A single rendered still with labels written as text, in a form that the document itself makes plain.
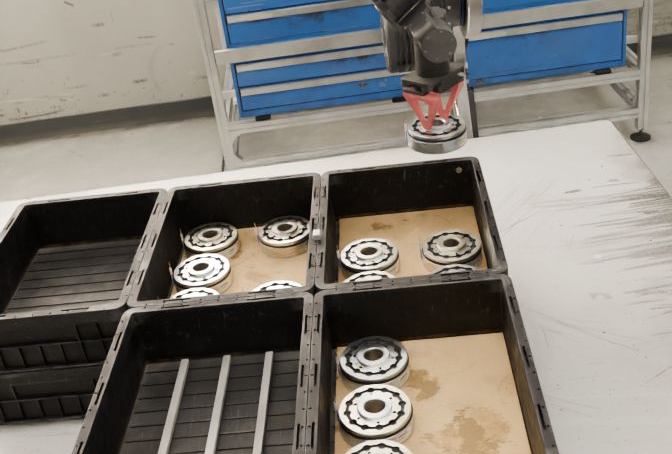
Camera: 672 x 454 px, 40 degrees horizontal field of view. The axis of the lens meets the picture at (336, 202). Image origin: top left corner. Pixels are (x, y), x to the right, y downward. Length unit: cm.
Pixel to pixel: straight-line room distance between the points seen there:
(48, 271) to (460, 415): 89
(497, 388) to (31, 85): 358
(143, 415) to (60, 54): 327
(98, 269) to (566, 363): 87
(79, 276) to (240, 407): 54
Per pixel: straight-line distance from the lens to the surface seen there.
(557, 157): 224
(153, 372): 150
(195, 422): 139
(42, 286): 180
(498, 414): 132
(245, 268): 169
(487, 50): 360
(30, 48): 457
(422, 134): 161
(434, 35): 146
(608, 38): 372
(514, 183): 213
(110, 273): 178
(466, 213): 177
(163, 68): 449
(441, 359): 141
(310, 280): 144
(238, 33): 350
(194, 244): 174
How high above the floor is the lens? 173
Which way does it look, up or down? 29 degrees down
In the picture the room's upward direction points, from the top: 8 degrees counter-clockwise
